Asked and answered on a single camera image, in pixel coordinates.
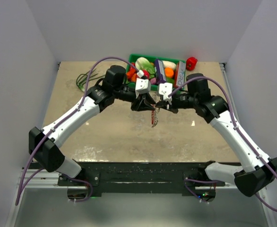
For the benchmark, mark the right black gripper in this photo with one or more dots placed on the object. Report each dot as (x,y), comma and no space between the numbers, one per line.
(171,107)

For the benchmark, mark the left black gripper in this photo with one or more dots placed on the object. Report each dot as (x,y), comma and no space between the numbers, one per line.
(140,104)

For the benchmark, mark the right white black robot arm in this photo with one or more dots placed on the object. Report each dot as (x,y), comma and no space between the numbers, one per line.
(257,168)

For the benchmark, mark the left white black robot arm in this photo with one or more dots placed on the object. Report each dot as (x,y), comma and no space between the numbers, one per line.
(45,144)

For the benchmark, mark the purple sweet potato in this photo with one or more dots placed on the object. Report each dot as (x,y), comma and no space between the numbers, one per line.
(153,81)

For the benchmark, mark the orange carrot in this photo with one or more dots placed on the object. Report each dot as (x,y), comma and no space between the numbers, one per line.
(132,78)

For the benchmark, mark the green vegetable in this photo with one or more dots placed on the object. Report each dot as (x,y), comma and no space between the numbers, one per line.
(170,80)

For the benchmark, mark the purple white box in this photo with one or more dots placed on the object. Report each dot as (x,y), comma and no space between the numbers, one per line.
(159,70)

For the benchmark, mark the red apple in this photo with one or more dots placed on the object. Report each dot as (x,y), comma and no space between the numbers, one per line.
(146,74)

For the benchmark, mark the orange fruit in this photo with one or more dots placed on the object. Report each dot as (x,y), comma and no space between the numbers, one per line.
(169,72)

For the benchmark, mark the green plastic bin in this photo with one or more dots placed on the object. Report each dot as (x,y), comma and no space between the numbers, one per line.
(134,56)

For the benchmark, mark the white green cabbage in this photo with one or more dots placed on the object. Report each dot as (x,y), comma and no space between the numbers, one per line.
(143,64)

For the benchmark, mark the red grey box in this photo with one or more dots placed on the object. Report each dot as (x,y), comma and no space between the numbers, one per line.
(179,77)

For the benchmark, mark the white radish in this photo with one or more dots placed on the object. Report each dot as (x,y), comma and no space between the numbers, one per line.
(169,64)

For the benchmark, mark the red bell pepper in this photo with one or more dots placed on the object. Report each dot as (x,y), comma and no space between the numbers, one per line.
(191,63)

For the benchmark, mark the green spring onion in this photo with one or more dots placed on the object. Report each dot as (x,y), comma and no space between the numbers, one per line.
(82,79)

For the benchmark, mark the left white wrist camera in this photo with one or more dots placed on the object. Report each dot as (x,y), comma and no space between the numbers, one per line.
(143,84)

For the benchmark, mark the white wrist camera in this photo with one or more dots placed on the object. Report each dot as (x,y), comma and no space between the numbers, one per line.
(163,91)
(143,84)

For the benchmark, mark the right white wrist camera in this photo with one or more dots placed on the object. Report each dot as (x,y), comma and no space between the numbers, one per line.
(163,91)

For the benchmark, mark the black base frame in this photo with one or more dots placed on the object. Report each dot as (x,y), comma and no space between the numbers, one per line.
(97,178)

